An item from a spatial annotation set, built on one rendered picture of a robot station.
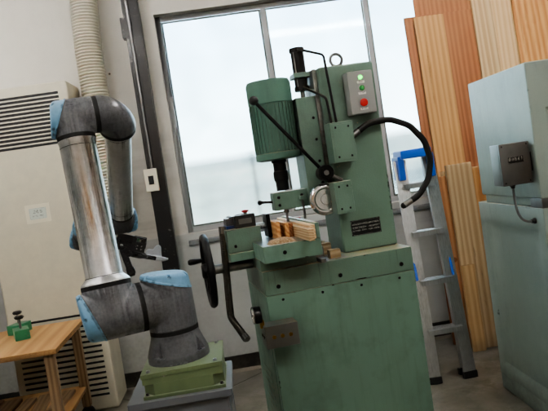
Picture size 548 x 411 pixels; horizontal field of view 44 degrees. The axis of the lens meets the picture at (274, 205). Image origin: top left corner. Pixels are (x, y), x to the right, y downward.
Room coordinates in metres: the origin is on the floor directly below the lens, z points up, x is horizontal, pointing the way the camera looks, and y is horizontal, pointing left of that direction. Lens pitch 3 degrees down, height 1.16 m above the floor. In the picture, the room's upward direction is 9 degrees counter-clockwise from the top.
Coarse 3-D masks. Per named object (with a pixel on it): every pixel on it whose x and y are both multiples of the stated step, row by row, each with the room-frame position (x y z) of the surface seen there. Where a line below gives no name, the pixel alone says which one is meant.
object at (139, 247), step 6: (120, 234) 2.62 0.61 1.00; (126, 234) 2.64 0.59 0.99; (120, 240) 2.62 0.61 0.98; (126, 240) 2.63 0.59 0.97; (132, 240) 2.63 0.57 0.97; (138, 240) 2.63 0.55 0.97; (144, 240) 2.62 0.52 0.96; (120, 246) 2.62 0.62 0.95; (126, 246) 2.63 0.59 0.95; (132, 246) 2.61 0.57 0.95; (138, 246) 2.63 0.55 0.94; (144, 246) 2.63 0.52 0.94; (132, 252) 2.62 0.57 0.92; (138, 252) 2.61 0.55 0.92; (138, 258) 2.61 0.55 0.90
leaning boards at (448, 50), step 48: (432, 0) 4.00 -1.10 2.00; (480, 0) 3.98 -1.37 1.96; (528, 0) 3.98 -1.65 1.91; (432, 48) 3.93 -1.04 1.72; (480, 48) 3.96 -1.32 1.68; (528, 48) 3.96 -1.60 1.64; (432, 96) 3.91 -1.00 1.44; (432, 144) 3.90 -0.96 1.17; (480, 192) 3.79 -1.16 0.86; (480, 240) 3.75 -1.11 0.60; (480, 288) 3.73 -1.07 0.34; (480, 336) 3.67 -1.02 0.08
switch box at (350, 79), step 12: (348, 72) 2.55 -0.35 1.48; (360, 72) 2.56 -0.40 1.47; (348, 84) 2.55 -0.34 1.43; (360, 84) 2.55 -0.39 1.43; (372, 84) 2.56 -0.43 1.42; (348, 96) 2.56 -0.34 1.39; (360, 96) 2.55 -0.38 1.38; (372, 96) 2.56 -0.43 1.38; (348, 108) 2.58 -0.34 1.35; (372, 108) 2.56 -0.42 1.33
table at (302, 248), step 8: (264, 232) 2.87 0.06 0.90; (264, 240) 2.56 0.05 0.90; (296, 240) 2.39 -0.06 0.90; (304, 240) 2.36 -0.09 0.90; (320, 240) 2.37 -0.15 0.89; (256, 248) 2.47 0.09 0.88; (264, 248) 2.33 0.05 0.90; (272, 248) 2.33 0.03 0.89; (280, 248) 2.34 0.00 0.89; (288, 248) 2.34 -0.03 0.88; (296, 248) 2.35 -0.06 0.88; (304, 248) 2.35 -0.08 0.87; (312, 248) 2.36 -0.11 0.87; (320, 248) 2.37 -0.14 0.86; (232, 256) 2.52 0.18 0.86; (240, 256) 2.52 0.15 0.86; (248, 256) 2.53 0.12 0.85; (256, 256) 2.50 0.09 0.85; (264, 256) 2.33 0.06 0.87; (272, 256) 2.33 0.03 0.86; (280, 256) 2.34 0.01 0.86; (288, 256) 2.34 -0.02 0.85; (296, 256) 2.35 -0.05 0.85; (304, 256) 2.35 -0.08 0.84
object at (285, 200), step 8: (272, 192) 2.68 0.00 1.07; (280, 192) 2.63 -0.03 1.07; (288, 192) 2.63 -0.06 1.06; (296, 192) 2.64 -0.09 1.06; (304, 192) 2.64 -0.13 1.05; (272, 200) 2.64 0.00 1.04; (280, 200) 2.63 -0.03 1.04; (288, 200) 2.63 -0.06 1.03; (296, 200) 2.64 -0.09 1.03; (304, 200) 2.64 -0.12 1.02; (272, 208) 2.67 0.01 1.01; (280, 208) 2.62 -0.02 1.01; (288, 208) 2.63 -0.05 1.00
